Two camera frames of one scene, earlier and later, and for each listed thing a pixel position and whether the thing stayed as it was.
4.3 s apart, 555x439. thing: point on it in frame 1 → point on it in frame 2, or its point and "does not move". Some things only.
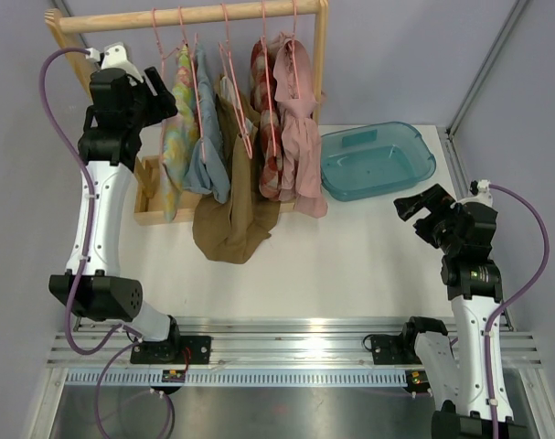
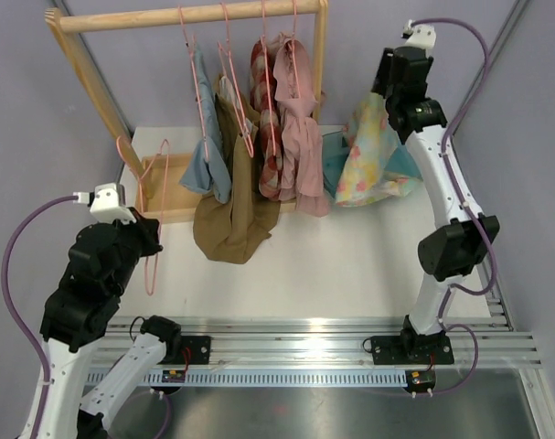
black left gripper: (161, 102) → (147, 228)
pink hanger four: (264, 43) does not move
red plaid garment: (264, 98) does not move
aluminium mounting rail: (270, 342) does not move
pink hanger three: (228, 64) does not move
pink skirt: (301, 181) does not move
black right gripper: (409, 207) → (378, 86)
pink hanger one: (163, 58) → (141, 178)
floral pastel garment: (181, 137) → (368, 148)
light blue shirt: (207, 170) does not move
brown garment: (230, 232) does not move
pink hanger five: (292, 39) does not move
